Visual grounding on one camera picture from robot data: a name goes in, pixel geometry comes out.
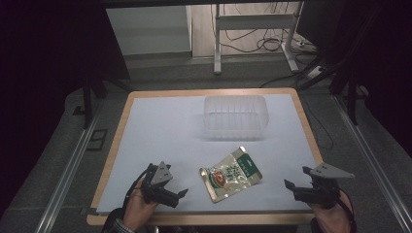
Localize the white table mat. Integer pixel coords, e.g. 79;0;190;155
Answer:
96;93;321;215

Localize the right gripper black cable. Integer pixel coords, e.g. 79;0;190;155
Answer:
336;188;358;233

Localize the white panel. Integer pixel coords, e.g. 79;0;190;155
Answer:
106;5;193;56

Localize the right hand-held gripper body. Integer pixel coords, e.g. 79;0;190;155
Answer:
292;162;356;208

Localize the clear plastic container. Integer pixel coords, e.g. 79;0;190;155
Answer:
202;94;270;142

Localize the black stand leg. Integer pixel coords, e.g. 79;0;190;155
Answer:
329;62;361;126
81;72;109;130

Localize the white metal stand frame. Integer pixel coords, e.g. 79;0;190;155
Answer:
213;1;305;76

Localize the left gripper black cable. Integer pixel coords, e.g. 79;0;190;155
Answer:
123;168;151;210

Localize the thin black floor cable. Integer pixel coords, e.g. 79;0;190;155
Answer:
300;95;334;150

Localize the person's right hand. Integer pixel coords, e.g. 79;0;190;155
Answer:
307;193;353;233

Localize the person's left hand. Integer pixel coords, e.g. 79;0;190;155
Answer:
122;180;159;232

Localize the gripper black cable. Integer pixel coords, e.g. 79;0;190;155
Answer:
336;188;358;233
123;168;151;210

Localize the aluminium floor rail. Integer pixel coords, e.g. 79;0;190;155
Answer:
33;105;105;233
332;94;412;233

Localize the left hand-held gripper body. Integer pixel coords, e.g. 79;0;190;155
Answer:
142;161;181;209

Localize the tangle of black floor cables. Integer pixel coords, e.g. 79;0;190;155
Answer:
210;2;319;55

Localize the green and gold snack packet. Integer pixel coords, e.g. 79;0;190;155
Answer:
198;146;263;204

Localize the white power strip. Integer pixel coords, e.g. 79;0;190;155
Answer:
305;65;326;81

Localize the black floor bracket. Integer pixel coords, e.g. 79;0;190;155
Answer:
86;128;109;151

